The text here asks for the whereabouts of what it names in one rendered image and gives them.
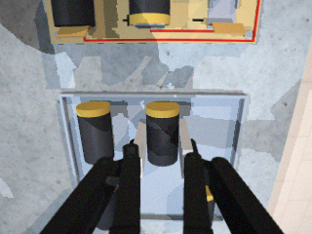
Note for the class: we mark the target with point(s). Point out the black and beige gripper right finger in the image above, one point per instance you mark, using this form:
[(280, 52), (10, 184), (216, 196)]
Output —
[(240, 209)]

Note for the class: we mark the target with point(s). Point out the black battery with gold top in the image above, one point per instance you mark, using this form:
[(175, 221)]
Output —
[(211, 204), (95, 127), (73, 13), (150, 11), (107, 217), (162, 118)]

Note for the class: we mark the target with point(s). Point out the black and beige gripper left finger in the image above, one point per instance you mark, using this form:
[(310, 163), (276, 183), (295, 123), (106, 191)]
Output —
[(82, 210)]

